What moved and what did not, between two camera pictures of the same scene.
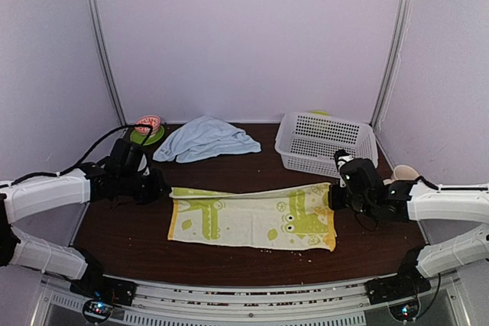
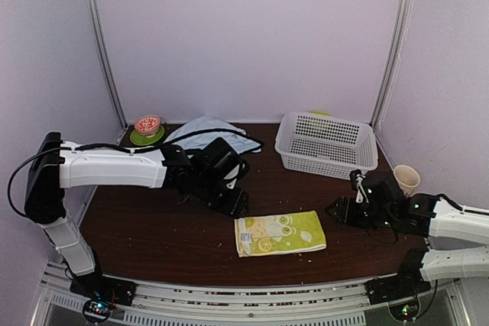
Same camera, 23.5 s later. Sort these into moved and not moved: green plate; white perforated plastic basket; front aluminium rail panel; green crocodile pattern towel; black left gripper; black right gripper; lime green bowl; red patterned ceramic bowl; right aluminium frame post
Moved: black right gripper; green crocodile pattern towel; black left gripper
Not moved: red patterned ceramic bowl; front aluminium rail panel; lime green bowl; green plate; white perforated plastic basket; right aluminium frame post
